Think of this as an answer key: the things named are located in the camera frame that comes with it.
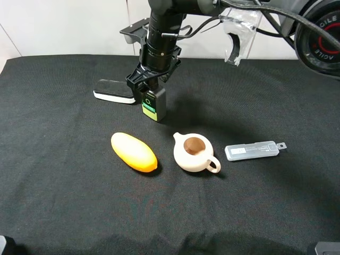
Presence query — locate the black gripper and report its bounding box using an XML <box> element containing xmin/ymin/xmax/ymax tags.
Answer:
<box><xmin>126</xmin><ymin>42</ymin><xmax>182</xmax><ymax>104</ymax></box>

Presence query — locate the grey bottle with black cap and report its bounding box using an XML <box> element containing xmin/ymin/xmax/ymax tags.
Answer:
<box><xmin>141</xmin><ymin>85</ymin><xmax>167</xmax><ymax>122</ymax></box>

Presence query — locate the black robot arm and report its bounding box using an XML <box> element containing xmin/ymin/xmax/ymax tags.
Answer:
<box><xmin>122</xmin><ymin>1</ymin><xmax>339</xmax><ymax>103</ymax></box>

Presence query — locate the black and white eraser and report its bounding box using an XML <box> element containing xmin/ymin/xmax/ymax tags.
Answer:
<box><xmin>93</xmin><ymin>79</ymin><xmax>135</xmax><ymax>104</ymax></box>

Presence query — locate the yellow mango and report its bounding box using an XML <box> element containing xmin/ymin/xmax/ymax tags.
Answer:
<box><xmin>111</xmin><ymin>132</ymin><xmax>158</xmax><ymax>173</ymax></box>

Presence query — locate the cream ceramic teapot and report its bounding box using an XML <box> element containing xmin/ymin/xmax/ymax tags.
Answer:
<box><xmin>173</xmin><ymin>132</ymin><xmax>221</xmax><ymax>174</ymax></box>

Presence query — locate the clear plastic wrap piece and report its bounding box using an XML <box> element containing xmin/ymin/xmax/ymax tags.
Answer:
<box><xmin>219</xmin><ymin>7</ymin><xmax>262</xmax><ymax>66</ymax></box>

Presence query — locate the clear plastic flat case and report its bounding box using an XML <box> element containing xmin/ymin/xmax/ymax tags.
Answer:
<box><xmin>225</xmin><ymin>141</ymin><xmax>287</xmax><ymax>162</ymax></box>

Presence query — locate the black cable bundle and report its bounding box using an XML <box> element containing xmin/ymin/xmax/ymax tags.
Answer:
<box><xmin>177</xmin><ymin>0</ymin><xmax>340</xmax><ymax>54</ymax></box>

